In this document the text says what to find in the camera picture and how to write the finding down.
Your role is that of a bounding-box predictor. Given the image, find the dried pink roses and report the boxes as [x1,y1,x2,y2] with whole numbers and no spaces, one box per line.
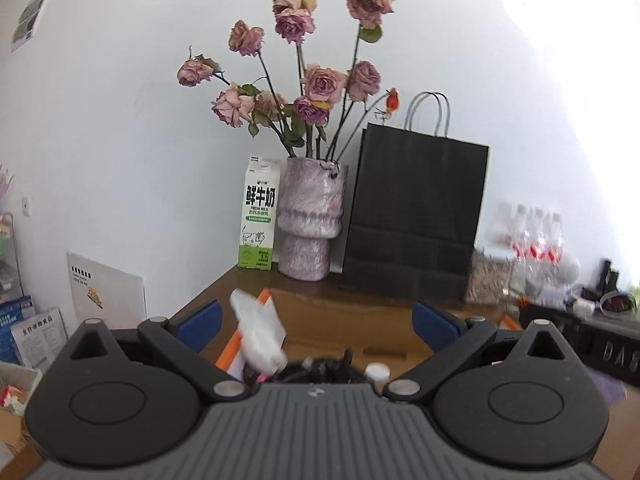
[176,0,400,162]

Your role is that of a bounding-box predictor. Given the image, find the water bottle middle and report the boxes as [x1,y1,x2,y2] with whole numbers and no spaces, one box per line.
[528,207,547,261]

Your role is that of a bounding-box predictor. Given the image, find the green white milk carton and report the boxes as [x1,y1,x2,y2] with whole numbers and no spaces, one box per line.
[238,156,281,270]

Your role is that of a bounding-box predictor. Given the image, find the purple ceramic vase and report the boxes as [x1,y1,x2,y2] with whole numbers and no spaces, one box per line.
[277,157,348,282]

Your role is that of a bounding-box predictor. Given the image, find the black power strip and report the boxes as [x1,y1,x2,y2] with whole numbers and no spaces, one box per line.
[577,259,638,318]

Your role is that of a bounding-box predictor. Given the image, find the water bottle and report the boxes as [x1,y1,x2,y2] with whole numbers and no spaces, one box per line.
[528,207,547,261]
[511,204,530,259]
[546,212,564,263]

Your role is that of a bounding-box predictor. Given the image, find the white round speaker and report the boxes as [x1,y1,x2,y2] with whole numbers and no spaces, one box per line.
[555,252,582,286]

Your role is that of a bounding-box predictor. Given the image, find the crumpled white tissue left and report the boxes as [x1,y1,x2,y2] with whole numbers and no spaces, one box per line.
[228,288,288,379]

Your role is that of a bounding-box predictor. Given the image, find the water bottle right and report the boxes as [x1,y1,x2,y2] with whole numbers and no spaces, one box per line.
[546,212,564,263]

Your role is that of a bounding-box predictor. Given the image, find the white board on wall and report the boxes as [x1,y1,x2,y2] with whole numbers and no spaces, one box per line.
[67,252,148,330]

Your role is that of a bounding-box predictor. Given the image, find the wall poster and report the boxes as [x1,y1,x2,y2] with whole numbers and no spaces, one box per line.
[11,0,48,52]

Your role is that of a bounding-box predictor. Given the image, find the blue white leaflets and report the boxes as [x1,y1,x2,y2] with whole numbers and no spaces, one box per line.
[0,296,67,373]

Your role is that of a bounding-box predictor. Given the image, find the black paper bag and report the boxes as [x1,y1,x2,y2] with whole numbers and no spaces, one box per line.
[339,91,490,304]

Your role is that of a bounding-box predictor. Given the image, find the red pumpkin cardboard box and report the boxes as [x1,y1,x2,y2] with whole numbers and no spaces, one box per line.
[214,286,524,386]

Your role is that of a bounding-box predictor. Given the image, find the purple towel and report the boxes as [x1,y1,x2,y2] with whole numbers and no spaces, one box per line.
[587,367,627,406]

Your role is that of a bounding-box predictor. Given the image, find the black coiled cable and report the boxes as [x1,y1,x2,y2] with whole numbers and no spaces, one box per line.
[242,349,377,386]

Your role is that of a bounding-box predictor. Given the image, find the small white bottle cap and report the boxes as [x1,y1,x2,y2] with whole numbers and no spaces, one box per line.
[363,362,390,389]

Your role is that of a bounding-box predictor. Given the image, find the water bottle left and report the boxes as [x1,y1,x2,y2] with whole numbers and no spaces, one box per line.
[511,204,530,259]

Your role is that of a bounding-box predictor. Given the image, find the clear container with pellets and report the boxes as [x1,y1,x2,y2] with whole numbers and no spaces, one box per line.
[464,247,515,306]

